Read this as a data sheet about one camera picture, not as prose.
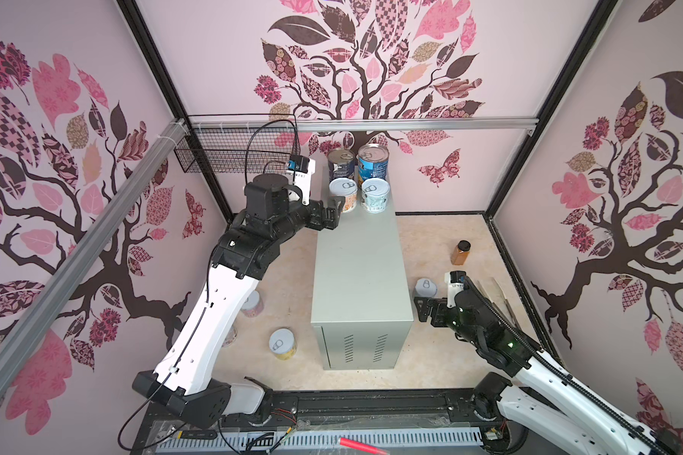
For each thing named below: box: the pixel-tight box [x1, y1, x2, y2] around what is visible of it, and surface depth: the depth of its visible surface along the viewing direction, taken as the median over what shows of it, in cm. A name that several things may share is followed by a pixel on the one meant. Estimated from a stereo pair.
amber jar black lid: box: [450, 239, 472, 266], surface depth 100 cm
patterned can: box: [360, 177, 391, 215], surface depth 73 cm
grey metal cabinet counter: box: [310, 165, 414, 370], surface depth 64 cm
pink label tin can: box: [240, 290, 265, 318], surface depth 91 cm
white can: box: [414, 276, 438, 298], surface depth 94 cm
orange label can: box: [329, 177, 358, 215], surface depth 73 cm
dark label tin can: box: [326, 147, 356, 182], surface depth 74 cm
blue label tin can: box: [356, 143, 390, 187], surface depth 74 cm
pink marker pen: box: [338, 436, 390, 455], surface depth 70 cm
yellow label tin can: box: [269, 327, 296, 361], surface depth 83 cm
